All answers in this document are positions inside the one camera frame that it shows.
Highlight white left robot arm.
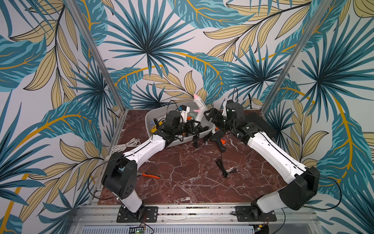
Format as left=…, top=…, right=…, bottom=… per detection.
left=101, top=111, right=205, bottom=218

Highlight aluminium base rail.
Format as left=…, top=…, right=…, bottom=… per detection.
left=68, top=203, right=324, bottom=234

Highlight black plastic tool case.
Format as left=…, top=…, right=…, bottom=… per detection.
left=245, top=112, right=277, bottom=138

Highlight large white pink-trigger glue gun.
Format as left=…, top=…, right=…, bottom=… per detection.
left=193, top=94, right=208, bottom=122

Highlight yellow glue gun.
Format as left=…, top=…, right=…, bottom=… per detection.
left=151, top=125, right=158, bottom=134

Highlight black bundled power cable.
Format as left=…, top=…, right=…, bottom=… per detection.
left=215, top=157, right=238, bottom=178

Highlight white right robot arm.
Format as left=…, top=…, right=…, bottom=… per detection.
left=204, top=100, right=320, bottom=215

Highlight grey plastic storage box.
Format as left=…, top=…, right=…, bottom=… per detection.
left=145, top=100, right=215, bottom=148

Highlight coiled white cable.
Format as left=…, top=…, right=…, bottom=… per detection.
left=109, top=137, right=141, bottom=155

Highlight orange handled pliers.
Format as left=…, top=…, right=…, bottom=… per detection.
left=137, top=172, right=160, bottom=179

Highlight black orange-trigger glue gun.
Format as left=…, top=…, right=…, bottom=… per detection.
left=209, top=130, right=226, bottom=152

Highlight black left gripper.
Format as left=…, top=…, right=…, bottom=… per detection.
left=173, top=118, right=201, bottom=135

